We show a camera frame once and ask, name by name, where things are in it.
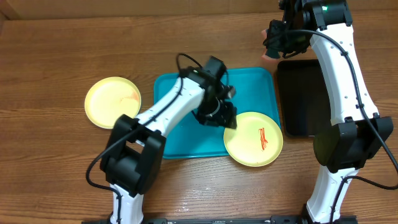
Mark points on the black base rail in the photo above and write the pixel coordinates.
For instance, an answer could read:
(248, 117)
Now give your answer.
(276, 219)

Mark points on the black plastic tray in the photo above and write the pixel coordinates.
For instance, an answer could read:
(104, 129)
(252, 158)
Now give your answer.
(303, 97)

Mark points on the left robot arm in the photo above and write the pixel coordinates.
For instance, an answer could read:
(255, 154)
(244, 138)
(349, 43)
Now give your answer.
(133, 155)

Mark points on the yellow-green plate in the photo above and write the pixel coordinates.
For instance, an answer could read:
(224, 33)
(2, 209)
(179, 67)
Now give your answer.
(257, 141)
(110, 98)

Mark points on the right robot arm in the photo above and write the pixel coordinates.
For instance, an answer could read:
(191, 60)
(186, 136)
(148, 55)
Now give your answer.
(357, 129)

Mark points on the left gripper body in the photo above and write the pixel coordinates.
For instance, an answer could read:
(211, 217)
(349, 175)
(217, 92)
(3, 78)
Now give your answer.
(215, 112)

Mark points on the red and green sponge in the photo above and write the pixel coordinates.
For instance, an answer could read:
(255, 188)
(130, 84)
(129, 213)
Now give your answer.
(264, 56)

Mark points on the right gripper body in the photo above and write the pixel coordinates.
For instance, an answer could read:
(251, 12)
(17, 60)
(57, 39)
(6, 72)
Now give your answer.
(274, 40)

